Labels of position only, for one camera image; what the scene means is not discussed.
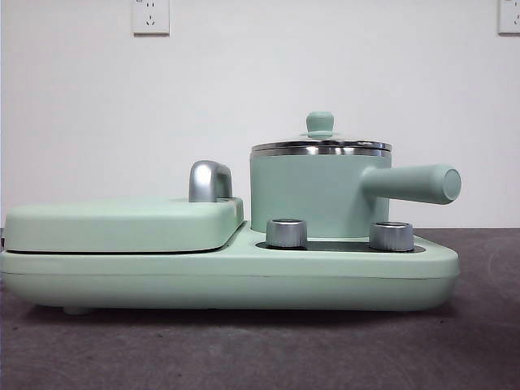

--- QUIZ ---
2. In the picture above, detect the glass lid with green knob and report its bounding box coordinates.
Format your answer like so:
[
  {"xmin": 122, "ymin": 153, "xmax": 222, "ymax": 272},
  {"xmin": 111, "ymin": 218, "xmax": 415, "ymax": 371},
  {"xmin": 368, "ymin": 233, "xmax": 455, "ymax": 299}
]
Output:
[{"xmin": 250, "ymin": 111, "xmax": 393, "ymax": 153}]

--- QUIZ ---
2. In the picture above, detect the mint green steamer pot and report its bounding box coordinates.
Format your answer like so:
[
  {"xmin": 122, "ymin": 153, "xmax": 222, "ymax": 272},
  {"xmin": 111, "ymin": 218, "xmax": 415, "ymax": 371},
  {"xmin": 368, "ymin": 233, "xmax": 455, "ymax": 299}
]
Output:
[{"xmin": 248, "ymin": 146, "xmax": 463, "ymax": 241}]

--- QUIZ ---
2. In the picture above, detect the silver control knob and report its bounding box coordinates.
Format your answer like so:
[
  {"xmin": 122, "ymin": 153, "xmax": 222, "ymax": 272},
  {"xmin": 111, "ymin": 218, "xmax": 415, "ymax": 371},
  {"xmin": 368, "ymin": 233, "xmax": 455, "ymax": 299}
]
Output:
[
  {"xmin": 368, "ymin": 221, "xmax": 415, "ymax": 252},
  {"xmin": 266, "ymin": 218, "xmax": 309, "ymax": 249}
]

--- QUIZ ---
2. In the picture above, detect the mint green cooker base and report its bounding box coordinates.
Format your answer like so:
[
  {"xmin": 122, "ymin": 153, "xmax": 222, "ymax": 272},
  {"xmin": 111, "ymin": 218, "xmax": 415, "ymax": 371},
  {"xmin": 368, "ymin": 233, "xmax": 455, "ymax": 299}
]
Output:
[{"xmin": 0, "ymin": 221, "xmax": 461, "ymax": 316}]

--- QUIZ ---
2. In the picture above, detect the black control panel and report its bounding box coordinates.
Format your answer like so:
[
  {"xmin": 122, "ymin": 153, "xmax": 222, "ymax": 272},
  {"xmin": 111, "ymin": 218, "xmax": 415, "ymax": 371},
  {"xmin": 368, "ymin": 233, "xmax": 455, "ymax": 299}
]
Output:
[{"xmin": 258, "ymin": 240, "xmax": 426, "ymax": 254}]

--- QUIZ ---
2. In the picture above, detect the mint green hinged griddle cover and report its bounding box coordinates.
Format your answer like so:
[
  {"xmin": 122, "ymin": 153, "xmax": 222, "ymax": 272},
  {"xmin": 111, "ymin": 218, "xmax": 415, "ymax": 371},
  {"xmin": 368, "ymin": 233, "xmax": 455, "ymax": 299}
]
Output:
[{"xmin": 3, "ymin": 197, "xmax": 247, "ymax": 254}]

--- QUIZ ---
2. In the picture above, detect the silver griddle cover handle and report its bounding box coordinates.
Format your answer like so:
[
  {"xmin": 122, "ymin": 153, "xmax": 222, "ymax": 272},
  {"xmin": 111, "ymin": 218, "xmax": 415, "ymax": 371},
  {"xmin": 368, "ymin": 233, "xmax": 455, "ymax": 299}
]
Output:
[{"xmin": 188, "ymin": 161, "xmax": 234, "ymax": 203}]

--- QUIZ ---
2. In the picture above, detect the white wall socket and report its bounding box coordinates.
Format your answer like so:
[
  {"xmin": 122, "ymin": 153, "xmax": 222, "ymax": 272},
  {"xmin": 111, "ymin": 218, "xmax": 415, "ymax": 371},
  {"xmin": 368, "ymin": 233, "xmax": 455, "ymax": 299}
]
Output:
[
  {"xmin": 132, "ymin": 0, "xmax": 171, "ymax": 37},
  {"xmin": 498, "ymin": 0, "xmax": 520, "ymax": 36}
]

